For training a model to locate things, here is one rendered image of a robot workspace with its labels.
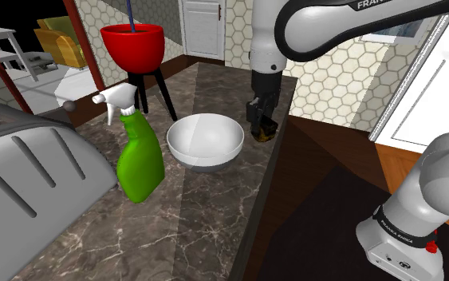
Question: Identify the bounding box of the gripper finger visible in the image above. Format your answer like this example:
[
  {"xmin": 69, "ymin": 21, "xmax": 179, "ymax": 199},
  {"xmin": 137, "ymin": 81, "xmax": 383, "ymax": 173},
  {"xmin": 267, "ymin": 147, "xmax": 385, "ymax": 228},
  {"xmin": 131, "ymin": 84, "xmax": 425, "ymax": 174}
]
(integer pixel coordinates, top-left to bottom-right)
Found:
[
  {"xmin": 246, "ymin": 97, "xmax": 265, "ymax": 134},
  {"xmin": 263, "ymin": 97, "xmax": 279, "ymax": 126}
]

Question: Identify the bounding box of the dark brown lumpy object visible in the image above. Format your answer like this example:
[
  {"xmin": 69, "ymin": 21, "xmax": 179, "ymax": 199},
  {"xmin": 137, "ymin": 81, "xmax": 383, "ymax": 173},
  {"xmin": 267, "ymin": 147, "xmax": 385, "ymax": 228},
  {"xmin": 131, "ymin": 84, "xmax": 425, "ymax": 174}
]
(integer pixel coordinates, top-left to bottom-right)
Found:
[{"xmin": 250, "ymin": 117, "xmax": 279, "ymax": 144}]

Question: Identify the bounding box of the white bowl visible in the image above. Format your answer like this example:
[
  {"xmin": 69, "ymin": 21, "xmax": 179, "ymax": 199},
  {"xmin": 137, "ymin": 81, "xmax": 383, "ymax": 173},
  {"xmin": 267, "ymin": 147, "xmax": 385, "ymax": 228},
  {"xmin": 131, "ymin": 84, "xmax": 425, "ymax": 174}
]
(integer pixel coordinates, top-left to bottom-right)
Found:
[{"xmin": 166, "ymin": 113, "xmax": 246, "ymax": 174}]

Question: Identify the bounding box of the white door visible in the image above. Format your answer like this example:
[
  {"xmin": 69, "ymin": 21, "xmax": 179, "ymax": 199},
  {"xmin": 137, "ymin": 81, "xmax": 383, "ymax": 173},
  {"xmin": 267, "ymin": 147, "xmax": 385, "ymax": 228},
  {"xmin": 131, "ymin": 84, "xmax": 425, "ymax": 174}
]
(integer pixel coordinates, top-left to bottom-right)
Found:
[{"xmin": 180, "ymin": 0, "xmax": 226, "ymax": 61}]

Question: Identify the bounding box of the green spray bottle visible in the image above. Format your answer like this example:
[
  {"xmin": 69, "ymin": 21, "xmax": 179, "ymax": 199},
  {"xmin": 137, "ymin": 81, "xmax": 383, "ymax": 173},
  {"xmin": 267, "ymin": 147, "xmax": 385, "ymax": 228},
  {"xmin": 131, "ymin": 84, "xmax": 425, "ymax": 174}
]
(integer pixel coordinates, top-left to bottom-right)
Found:
[{"xmin": 92, "ymin": 83, "xmax": 166, "ymax": 204}]

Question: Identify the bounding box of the red pot on black stand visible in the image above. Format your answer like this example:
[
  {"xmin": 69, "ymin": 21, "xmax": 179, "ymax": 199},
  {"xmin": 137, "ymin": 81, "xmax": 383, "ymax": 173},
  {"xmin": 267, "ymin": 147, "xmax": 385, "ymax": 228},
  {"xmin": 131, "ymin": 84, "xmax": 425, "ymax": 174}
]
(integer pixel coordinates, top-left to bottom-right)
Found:
[{"xmin": 99, "ymin": 0, "xmax": 179, "ymax": 122}]

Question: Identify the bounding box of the dark robot stand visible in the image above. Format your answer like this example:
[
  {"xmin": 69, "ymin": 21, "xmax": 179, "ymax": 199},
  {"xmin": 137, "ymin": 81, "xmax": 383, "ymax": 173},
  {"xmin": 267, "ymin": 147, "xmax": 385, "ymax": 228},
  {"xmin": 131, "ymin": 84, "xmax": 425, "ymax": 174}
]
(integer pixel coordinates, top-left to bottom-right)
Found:
[{"xmin": 258, "ymin": 164, "xmax": 449, "ymax": 281}]

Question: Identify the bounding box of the white and wood cabinet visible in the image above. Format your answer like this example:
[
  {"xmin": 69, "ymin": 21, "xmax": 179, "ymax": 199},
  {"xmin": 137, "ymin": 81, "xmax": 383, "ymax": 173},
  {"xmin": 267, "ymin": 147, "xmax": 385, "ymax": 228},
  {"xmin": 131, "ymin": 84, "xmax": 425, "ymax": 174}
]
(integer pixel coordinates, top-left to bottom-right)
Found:
[{"xmin": 368, "ymin": 13, "xmax": 449, "ymax": 237}]

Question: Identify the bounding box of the yellow armchair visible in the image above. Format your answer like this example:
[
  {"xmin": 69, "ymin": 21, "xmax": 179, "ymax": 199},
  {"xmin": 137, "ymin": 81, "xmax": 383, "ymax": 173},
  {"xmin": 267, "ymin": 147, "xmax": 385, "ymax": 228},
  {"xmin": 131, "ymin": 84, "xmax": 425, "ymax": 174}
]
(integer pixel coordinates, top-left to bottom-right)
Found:
[{"xmin": 33, "ymin": 15, "xmax": 89, "ymax": 70}]

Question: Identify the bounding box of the grey low table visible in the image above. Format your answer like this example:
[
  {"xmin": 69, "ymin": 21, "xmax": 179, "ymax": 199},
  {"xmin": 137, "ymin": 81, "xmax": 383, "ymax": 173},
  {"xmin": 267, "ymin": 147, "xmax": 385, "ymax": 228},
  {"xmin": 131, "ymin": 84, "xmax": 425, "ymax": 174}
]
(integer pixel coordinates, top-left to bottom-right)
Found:
[{"xmin": 23, "ymin": 52, "xmax": 60, "ymax": 73}]

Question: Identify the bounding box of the grey toaster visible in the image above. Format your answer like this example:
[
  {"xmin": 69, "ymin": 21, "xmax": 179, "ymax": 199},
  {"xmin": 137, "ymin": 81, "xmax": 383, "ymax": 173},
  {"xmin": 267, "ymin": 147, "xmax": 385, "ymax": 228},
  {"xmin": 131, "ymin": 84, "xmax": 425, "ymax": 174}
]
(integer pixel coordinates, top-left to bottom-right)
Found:
[{"xmin": 0, "ymin": 100, "xmax": 119, "ymax": 281}]

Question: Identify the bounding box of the white framed wall picture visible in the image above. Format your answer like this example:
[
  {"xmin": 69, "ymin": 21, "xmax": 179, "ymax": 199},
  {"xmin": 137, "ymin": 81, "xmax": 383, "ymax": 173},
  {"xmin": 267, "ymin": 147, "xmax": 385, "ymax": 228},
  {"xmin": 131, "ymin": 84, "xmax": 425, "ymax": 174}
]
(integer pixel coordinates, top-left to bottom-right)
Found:
[{"xmin": 357, "ymin": 19, "xmax": 426, "ymax": 45}]

